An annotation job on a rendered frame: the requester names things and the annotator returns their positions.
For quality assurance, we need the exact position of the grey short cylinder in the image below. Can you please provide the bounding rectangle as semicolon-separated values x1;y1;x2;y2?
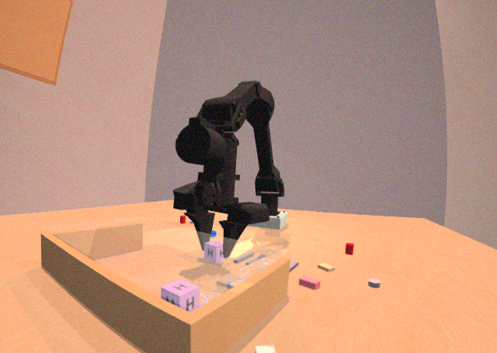
368;279;381;289

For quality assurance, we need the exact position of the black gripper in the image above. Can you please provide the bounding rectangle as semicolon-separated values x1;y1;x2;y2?
183;167;270;240

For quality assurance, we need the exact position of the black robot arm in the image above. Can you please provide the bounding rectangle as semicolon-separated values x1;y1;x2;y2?
173;81;285;216

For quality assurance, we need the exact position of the pink rectangular block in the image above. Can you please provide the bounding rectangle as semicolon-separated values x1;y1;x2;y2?
298;276;321;290

